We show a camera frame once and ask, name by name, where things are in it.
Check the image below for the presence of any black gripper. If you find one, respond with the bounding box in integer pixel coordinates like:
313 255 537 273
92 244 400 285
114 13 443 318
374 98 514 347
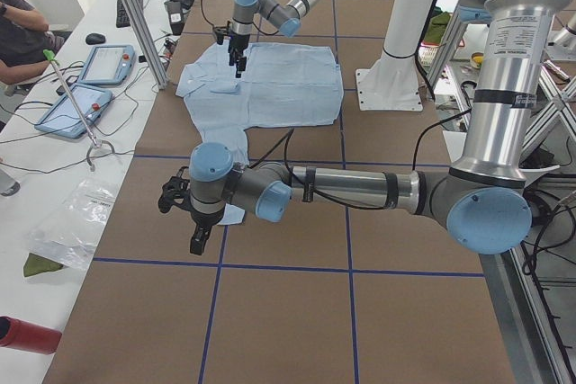
190 209 224 255
228 33 248 78

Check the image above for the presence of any light blue button shirt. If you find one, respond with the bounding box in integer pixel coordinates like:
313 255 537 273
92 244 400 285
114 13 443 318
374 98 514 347
175 41 346 227

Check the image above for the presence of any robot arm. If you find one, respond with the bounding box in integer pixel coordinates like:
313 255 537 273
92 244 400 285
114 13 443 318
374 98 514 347
216 0 320 78
185 0 571 255

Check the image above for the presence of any black keyboard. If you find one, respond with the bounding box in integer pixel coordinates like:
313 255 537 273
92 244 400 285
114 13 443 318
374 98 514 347
115 0 145 29

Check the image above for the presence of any far teach pendant tablet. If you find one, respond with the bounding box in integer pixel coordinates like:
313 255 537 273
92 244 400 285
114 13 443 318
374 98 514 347
77 45 135 86

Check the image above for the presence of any teach pendant tablet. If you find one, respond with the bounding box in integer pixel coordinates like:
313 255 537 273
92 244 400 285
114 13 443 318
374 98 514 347
77 45 135 86
34 84 113 139

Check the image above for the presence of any clear plastic bag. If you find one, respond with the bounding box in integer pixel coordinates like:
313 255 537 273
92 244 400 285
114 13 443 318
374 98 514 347
28 179 119 271

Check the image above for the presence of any black computer mouse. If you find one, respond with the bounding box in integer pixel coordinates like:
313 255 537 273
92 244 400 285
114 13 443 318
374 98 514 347
85 32 106 45

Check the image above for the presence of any green cloth piece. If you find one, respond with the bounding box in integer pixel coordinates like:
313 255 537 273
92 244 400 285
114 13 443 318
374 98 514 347
22 253 64 278

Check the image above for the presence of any near teach pendant tablet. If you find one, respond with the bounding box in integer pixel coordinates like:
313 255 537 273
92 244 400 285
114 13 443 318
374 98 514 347
34 84 113 139

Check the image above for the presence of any metal rod stand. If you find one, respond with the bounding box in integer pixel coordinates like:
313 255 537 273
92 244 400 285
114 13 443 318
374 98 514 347
43 49 117 172

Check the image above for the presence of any red cylinder bottle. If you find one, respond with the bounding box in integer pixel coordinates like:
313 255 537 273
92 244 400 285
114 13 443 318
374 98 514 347
1 316 62 354

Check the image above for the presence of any seated person grey shirt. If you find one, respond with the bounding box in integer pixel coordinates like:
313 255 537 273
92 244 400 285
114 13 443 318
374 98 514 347
1 0 70 85

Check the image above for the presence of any aluminium frame post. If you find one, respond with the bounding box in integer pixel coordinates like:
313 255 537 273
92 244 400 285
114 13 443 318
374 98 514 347
121 0 168 90

